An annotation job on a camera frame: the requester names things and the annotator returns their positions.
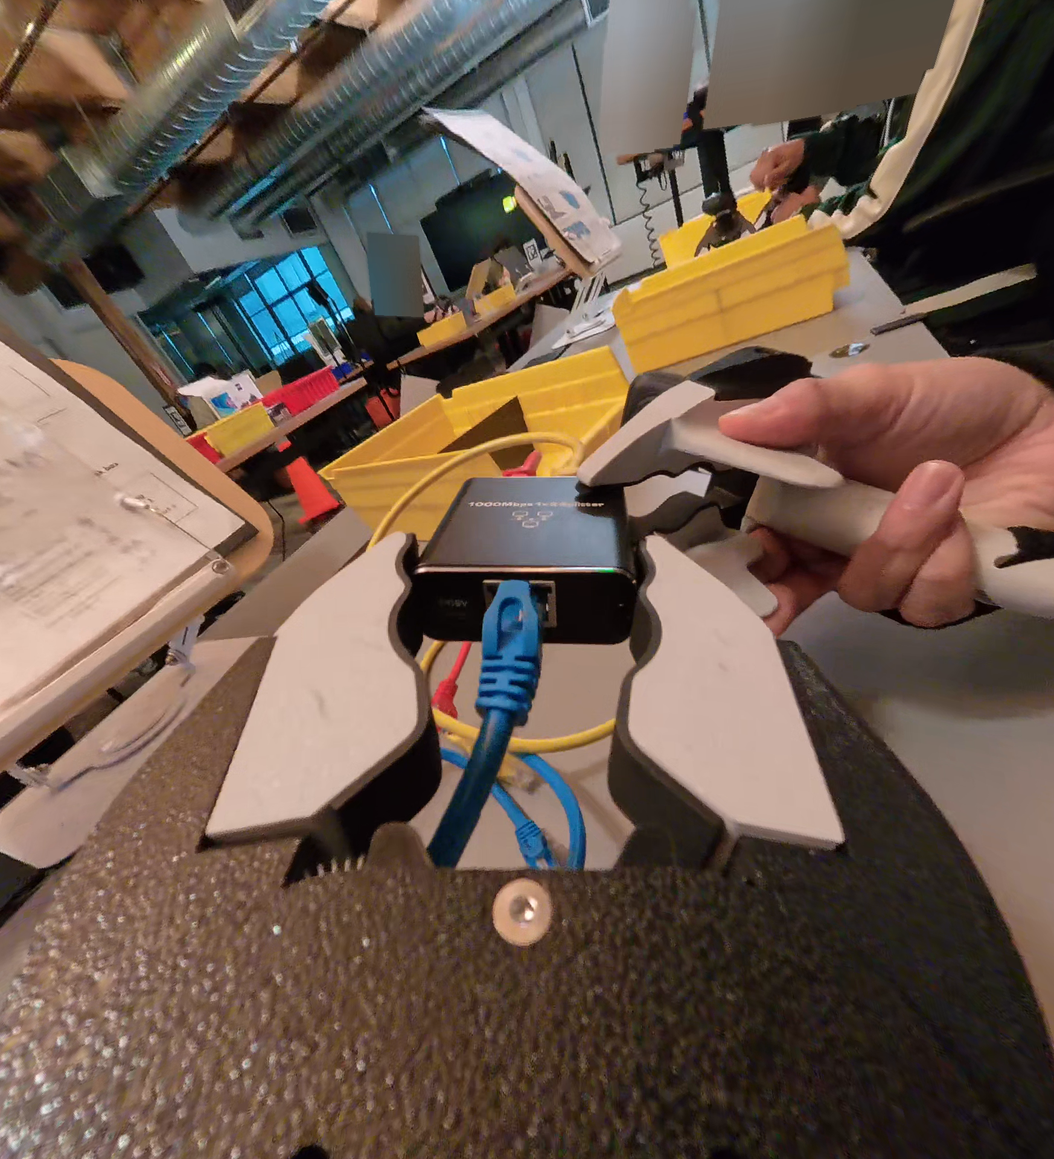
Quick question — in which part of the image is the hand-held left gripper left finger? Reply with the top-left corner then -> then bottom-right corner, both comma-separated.
204,531 -> 443,851

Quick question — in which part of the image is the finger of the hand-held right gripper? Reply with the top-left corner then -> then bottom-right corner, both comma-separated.
622,466 -> 779,623
574,380 -> 846,492

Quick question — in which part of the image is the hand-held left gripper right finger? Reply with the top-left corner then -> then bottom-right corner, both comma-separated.
607,534 -> 846,857

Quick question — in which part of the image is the red network cable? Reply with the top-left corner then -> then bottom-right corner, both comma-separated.
433,452 -> 543,722

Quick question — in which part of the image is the black network splitter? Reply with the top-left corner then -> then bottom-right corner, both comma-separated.
397,477 -> 641,646

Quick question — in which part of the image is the blue network cable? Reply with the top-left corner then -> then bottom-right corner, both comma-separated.
427,579 -> 586,871

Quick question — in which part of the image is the yellow network cable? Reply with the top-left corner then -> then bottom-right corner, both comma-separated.
365,434 -> 619,755

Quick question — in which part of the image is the yellow storage bin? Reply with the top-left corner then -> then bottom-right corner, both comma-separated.
658,191 -> 809,269
320,349 -> 646,536
613,222 -> 852,373

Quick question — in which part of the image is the grey desk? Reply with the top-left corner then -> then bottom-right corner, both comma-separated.
0,357 -> 1054,1159

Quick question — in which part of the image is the person's right hand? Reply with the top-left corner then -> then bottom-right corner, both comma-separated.
718,356 -> 1054,638

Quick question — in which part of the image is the orange traffic cone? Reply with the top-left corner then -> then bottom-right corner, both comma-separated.
283,458 -> 344,527

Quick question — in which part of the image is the wooden document stand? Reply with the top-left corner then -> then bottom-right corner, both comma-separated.
422,110 -> 623,346
0,290 -> 277,871

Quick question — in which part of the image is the small yellow bin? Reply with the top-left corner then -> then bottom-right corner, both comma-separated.
205,403 -> 274,454

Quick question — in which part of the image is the red storage bin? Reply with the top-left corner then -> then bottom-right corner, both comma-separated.
187,372 -> 369,464

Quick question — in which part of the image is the white cardboard box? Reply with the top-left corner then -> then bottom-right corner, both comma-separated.
178,372 -> 266,428

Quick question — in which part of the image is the printed instruction sheet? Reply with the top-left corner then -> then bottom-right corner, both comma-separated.
0,304 -> 249,753

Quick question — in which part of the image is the black wall screen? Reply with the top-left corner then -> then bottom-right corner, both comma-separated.
420,173 -> 537,292

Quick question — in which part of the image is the metal ventilation duct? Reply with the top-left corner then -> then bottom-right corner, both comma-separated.
29,0 -> 601,264

